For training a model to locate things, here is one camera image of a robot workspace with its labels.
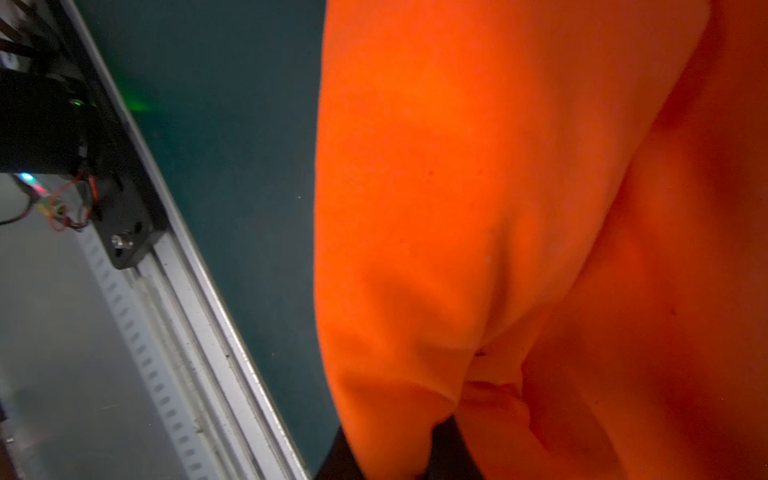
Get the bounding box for aluminium front rail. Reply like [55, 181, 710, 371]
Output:
[56, 1, 310, 479]

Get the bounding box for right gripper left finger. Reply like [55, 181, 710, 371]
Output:
[314, 428, 365, 480]

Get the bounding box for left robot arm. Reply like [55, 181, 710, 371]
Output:
[1, 69, 89, 175]

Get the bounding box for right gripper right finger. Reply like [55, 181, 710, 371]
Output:
[425, 417, 484, 480]

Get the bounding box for orange shorts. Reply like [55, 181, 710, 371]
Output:
[314, 1, 767, 479]

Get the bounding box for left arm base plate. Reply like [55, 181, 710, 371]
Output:
[44, 1, 168, 270]

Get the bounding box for left base cable bundle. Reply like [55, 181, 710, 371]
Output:
[0, 170, 100, 233]

